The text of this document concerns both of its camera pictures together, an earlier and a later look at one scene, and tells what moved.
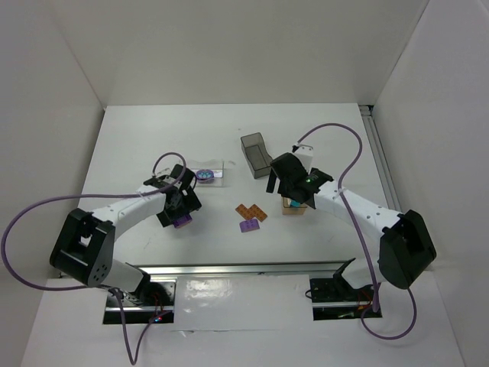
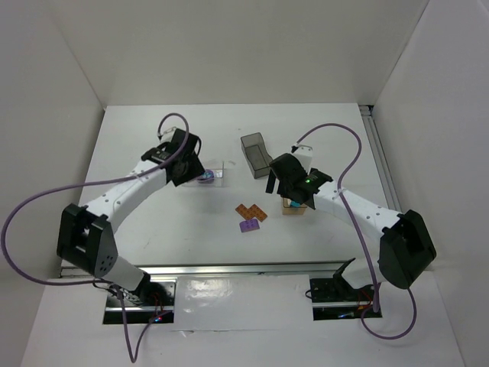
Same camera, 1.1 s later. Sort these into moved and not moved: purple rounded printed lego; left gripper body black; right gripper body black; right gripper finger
Moved: left gripper body black
Not moved: right gripper body black; right gripper finger; purple rounded printed lego
